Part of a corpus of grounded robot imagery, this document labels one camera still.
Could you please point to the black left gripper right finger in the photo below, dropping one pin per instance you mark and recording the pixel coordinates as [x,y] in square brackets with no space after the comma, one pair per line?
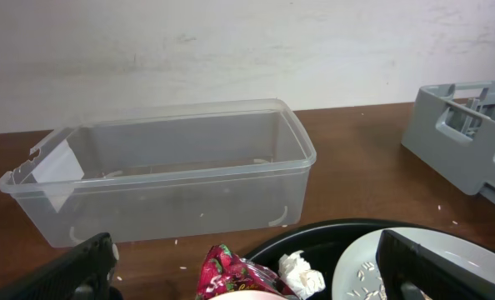
[411,271]

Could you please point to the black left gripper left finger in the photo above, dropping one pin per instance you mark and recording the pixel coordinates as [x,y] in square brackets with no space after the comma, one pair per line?
[84,272]

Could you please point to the grey bowl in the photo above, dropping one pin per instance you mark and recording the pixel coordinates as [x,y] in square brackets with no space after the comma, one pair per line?
[357,276]

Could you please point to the white tissue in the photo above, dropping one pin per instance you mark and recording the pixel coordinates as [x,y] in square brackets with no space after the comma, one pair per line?
[297,273]

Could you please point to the red snack wrapper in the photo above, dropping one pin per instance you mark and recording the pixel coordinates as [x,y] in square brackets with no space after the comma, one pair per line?
[223,271]

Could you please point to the pink bowl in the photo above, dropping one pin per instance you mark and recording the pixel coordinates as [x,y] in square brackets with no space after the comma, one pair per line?
[248,295]

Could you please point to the grey dishwasher rack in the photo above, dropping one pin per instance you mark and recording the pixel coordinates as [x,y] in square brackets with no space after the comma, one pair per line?
[452,129]

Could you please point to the round black tray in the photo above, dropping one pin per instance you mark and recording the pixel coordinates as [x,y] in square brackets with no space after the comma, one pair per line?
[322,243]

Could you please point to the clear plastic bin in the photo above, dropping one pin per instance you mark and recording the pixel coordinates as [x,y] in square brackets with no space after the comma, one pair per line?
[166,172]

